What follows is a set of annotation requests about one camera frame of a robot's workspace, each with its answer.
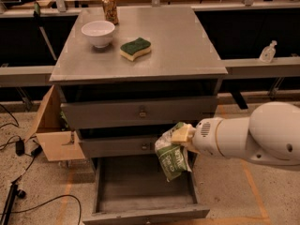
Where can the patterned drink can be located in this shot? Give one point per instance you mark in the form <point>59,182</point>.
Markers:
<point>110,11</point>

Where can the bottom grey open drawer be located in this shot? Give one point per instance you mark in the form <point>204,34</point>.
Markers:
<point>133,190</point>

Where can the black power adapter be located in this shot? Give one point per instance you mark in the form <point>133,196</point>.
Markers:
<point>19,147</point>

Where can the green jalapeno chip bag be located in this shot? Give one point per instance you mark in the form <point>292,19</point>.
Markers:
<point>173,157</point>

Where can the clear sanitizer bottle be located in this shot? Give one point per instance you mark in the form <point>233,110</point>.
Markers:
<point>268,52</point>

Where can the grey metal drawer cabinet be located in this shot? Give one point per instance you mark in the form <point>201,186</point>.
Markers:
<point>182,61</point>

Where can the black tripod leg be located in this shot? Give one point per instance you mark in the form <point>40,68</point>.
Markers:
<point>14,192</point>

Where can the white ceramic bowl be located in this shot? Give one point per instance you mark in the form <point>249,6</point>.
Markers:
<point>99,33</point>

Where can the middle grey drawer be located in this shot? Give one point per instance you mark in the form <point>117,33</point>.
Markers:
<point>106,142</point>

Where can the top grey drawer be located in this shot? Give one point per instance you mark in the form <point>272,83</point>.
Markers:
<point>138,112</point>

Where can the cardboard box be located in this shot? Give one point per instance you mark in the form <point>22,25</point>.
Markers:
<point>58,143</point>

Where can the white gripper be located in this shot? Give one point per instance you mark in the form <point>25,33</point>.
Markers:
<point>204,137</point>

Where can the green yellow sponge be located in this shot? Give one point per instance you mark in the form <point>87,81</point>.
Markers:
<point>135,48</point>

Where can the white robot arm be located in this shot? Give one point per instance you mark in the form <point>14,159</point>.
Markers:
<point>269,136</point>

